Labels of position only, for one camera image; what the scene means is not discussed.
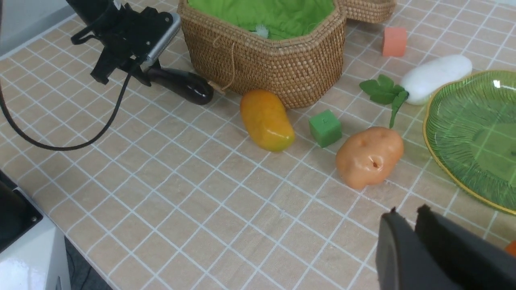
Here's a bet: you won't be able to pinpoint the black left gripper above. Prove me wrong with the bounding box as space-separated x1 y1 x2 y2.
71 3 170 87

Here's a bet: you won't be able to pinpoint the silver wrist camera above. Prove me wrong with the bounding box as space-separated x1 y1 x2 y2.
141 12 182 70

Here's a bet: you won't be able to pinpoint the beige checkered tablecloth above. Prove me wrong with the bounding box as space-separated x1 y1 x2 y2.
0 0 515 290

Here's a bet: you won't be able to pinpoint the woven wicker basket green lining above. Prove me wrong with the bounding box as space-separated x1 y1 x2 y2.
177 0 348 109

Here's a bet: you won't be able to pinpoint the white radish green leaves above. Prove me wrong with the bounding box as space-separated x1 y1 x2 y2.
359 54 472 128

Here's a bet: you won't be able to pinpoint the green glass leaf plate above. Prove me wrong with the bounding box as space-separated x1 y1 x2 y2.
423 70 516 215

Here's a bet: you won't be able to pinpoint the dark purple eggplant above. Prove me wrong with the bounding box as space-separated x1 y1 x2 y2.
147 68 214 106

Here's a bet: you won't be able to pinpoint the yellow orange mango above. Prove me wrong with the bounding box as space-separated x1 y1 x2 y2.
240 89 295 152

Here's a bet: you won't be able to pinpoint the tan potato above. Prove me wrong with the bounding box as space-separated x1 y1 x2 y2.
335 126 404 191

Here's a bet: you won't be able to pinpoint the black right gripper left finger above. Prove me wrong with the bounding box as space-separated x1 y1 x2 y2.
376 208 462 290

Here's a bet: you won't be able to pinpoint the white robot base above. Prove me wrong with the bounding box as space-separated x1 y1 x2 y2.
0 173 71 290

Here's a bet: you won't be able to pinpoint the orange foam cube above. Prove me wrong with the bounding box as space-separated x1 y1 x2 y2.
382 27 408 57

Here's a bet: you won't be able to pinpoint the green foam cube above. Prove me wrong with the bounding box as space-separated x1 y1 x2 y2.
308 110 342 147

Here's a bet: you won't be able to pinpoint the orange persimmon green calyx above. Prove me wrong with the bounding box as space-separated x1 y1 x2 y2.
504 240 516 257

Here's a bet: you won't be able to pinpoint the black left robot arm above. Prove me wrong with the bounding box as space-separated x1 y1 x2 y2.
68 0 181 86

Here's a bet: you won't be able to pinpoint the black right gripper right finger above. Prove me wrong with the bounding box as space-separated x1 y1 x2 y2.
415 205 516 290

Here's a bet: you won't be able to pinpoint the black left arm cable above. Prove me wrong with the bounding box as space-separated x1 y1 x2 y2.
0 60 135 151

